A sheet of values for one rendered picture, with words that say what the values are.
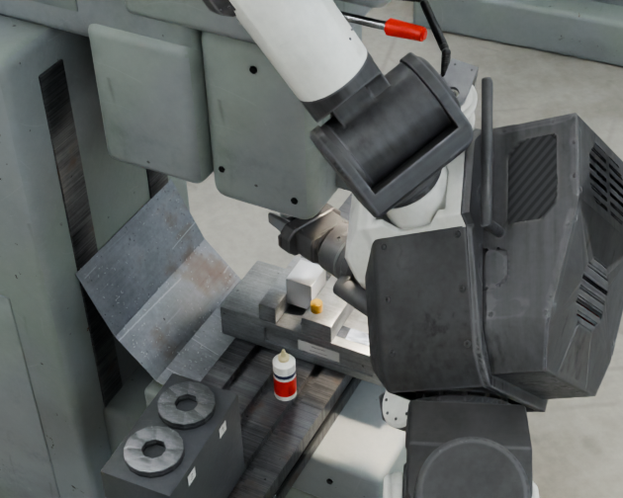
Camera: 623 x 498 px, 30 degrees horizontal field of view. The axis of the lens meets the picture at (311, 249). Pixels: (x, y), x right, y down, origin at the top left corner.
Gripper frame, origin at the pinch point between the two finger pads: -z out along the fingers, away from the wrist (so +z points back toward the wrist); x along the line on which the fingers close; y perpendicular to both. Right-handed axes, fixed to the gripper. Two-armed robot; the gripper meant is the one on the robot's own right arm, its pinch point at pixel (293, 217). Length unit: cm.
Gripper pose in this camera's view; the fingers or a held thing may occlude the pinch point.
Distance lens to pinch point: 196.9
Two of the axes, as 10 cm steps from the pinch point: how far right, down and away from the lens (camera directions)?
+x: -7.4, 4.4, -5.1
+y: 0.3, 7.7, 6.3
